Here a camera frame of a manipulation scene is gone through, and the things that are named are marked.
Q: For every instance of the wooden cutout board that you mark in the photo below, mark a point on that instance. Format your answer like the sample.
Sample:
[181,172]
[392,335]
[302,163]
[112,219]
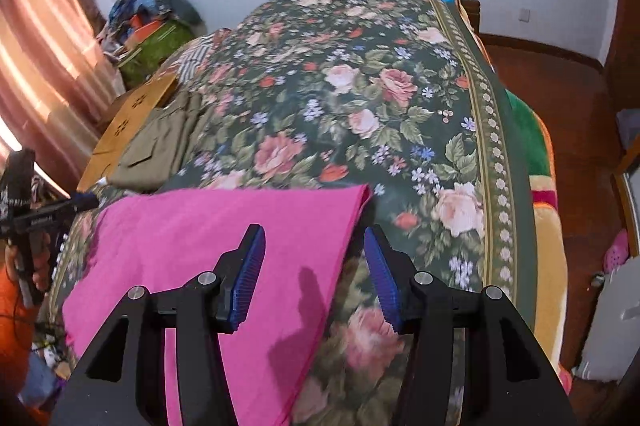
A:
[135,106]

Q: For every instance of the olive green pants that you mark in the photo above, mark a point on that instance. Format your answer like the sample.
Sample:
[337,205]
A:
[155,146]

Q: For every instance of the striped cloth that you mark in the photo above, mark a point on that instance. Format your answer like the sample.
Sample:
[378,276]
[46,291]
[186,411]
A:
[192,56]

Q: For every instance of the white wall socket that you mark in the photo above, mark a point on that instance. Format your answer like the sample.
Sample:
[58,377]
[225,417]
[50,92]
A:
[525,15]

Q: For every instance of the pink pants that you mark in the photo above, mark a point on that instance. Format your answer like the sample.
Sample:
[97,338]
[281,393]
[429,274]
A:
[200,236]

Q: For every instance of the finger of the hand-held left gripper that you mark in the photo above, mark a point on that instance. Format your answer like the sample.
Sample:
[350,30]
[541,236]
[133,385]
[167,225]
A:
[85,203]

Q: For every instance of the white appliance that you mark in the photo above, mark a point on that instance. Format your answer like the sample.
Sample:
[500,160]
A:
[612,321]

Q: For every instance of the pink slipper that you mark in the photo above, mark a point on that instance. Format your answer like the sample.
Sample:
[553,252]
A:
[616,251]

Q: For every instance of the person's left forearm orange sleeve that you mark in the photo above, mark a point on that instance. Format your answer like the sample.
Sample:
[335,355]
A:
[15,336]

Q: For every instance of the pile of colourful clothes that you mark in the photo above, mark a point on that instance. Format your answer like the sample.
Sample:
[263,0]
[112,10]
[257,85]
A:
[150,26]

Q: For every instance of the wooden bed frame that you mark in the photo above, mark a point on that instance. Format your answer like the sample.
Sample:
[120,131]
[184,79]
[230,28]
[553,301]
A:
[471,14]

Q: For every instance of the floral green blanket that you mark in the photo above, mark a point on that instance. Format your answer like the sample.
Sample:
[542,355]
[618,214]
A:
[350,106]

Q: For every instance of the person's left hand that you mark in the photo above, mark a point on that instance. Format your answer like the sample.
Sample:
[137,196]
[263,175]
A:
[41,273]

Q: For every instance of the green yellow fleece blanket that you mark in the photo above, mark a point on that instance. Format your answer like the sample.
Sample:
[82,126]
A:
[542,216]

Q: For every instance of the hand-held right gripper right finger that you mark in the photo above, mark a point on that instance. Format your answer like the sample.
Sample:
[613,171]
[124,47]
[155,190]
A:
[382,276]

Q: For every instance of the pink curtain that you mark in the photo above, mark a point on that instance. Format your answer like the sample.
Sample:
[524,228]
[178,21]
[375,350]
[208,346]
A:
[45,46]

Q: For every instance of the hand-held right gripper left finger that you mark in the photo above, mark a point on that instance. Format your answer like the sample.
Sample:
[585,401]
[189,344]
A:
[245,276]

